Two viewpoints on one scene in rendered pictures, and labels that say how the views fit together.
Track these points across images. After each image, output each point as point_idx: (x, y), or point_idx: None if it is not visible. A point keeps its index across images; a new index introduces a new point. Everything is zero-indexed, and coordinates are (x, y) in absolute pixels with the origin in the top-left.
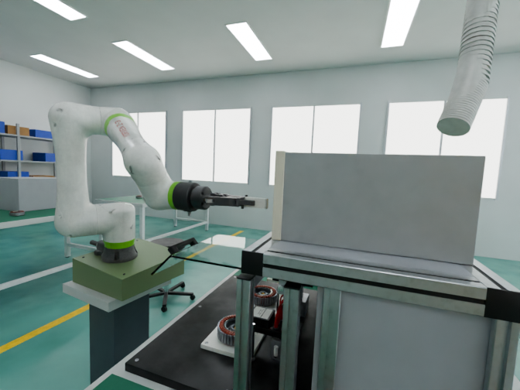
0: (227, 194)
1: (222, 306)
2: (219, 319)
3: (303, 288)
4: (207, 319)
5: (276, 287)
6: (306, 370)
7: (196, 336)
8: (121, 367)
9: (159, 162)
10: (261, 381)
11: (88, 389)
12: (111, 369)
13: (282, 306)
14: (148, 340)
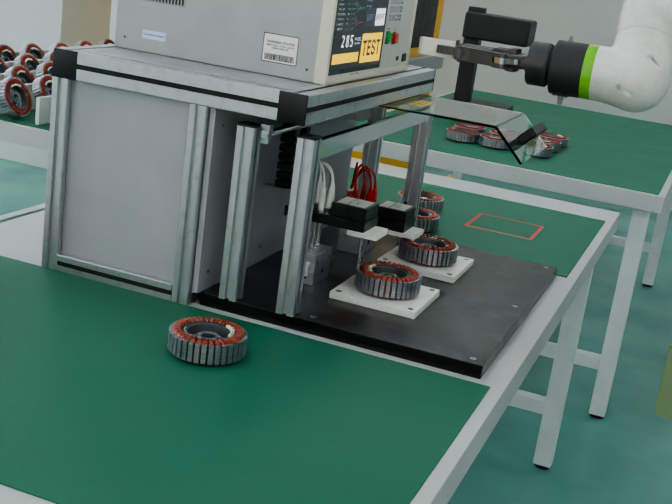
0: (494, 48)
1: (469, 301)
2: (463, 285)
3: (262, 331)
4: (485, 288)
5: (346, 319)
6: (328, 236)
7: (488, 274)
8: (562, 280)
9: (620, 12)
10: (384, 238)
11: (575, 272)
12: (573, 280)
13: (366, 194)
14: (560, 296)
